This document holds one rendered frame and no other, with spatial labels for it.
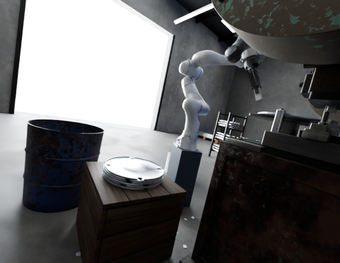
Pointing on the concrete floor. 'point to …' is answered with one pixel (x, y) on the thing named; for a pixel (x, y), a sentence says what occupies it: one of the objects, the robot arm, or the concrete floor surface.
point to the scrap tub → (57, 163)
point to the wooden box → (126, 219)
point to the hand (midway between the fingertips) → (257, 94)
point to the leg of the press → (269, 211)
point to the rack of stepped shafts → (227, 130)
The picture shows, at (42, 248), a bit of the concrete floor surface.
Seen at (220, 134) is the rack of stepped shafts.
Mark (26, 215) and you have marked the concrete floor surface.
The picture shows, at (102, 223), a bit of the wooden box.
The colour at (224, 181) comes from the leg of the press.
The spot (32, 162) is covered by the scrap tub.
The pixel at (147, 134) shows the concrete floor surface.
